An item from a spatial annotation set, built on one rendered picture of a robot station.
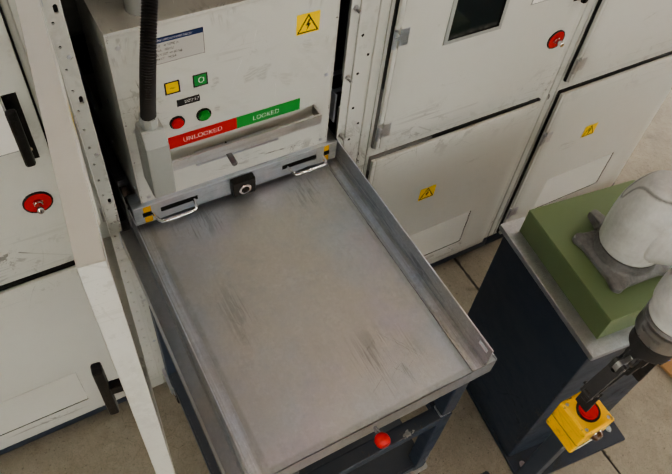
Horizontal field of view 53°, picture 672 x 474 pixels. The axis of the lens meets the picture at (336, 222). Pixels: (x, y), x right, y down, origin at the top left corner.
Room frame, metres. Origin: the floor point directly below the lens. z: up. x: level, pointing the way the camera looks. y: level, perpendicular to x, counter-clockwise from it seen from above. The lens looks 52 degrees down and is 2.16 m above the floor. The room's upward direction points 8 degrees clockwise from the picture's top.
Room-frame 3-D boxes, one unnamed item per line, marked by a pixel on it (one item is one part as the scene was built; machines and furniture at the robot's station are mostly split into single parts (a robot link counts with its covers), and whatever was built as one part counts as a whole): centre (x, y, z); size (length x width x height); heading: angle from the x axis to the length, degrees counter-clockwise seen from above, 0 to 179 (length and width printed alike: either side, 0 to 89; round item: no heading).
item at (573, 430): (0.61, -0.55, 0.85); 0.08 x 0.08 x 0.10; 35
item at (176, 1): (1.31, 0.40, 1.15); 0.51 x 0.50 x 0.48; 35
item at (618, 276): (1.08, -0.71, 0.87); 0.22 x 0.18 x 0.06; 30
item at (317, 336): (0.82, 0.06, 0.82); 0.68 x 0.62 x 0.06; 35
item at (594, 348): (1.10, -0.73, 0.74); 0.43 x 0.43 x 0.02; 29
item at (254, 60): (1.10, 0.25, 1.15); 0.48 x 0.01 x 0.48; 125
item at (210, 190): (1.11, 0.26, 0.89); 0.54 x 0.05 x 0.06; 125
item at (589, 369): (1.10, -0.73, 0.37); 0.40 x 0.40 x 0.73; 29
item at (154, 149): (0.92, 0.38, 1.14); 0.08 x 0.05 x 0.17; 35
